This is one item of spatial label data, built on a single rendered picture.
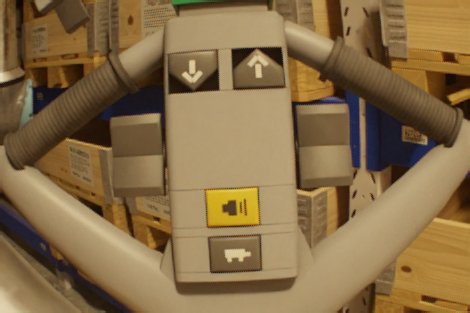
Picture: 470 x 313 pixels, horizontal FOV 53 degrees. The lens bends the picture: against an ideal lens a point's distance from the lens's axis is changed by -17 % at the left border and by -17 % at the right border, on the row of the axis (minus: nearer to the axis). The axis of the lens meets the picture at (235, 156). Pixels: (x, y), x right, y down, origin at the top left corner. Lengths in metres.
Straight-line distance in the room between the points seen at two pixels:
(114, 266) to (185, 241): 0.07
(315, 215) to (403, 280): 0.31
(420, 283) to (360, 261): 0.82
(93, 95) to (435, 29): 0.80
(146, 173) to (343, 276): 0.17
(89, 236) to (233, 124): 0.14
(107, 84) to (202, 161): 0.10
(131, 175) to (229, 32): 0.13
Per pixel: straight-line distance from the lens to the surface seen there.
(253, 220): 0.39
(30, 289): 0.28
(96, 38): 1.95
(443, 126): 0.43
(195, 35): 0.41
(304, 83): 1.29
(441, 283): 1.21
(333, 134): 0.41
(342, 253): 0.42
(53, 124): 0.43
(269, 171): 0.39
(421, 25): 1.11
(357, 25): 1.26
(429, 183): 0.43
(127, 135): 0.41
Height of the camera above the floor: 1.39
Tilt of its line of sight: 14 degrees down
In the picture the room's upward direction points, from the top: 4 degrees counter-clockwise
